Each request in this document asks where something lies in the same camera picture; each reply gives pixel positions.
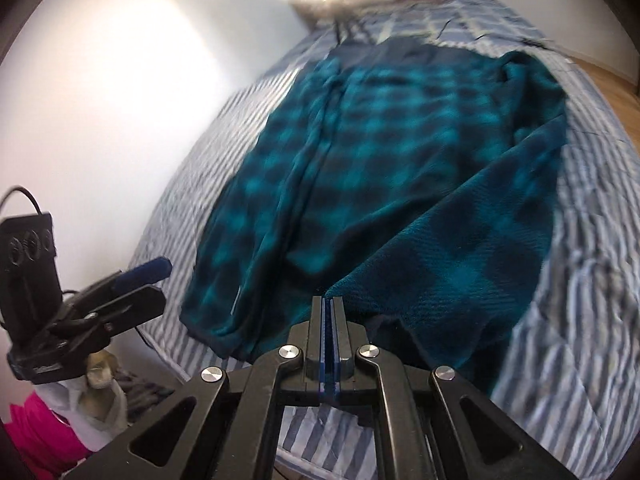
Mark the person's left hand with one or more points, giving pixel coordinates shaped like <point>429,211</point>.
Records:
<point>100,400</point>

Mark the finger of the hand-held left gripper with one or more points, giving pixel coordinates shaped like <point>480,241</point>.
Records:
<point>145,271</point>
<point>135,307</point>

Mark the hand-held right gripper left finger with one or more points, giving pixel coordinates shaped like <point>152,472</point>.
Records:
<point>316,332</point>

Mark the teal plaid fleece jacket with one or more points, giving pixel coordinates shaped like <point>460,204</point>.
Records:
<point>390,160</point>

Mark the person's left forearm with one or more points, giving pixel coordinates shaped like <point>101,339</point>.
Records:
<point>40,435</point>

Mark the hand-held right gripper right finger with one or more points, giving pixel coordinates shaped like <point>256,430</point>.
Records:
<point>340,332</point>

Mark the blue checked bed sheet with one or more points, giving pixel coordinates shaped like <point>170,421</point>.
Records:
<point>475,17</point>

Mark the black tripod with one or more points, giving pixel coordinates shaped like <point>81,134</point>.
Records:
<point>350,32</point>

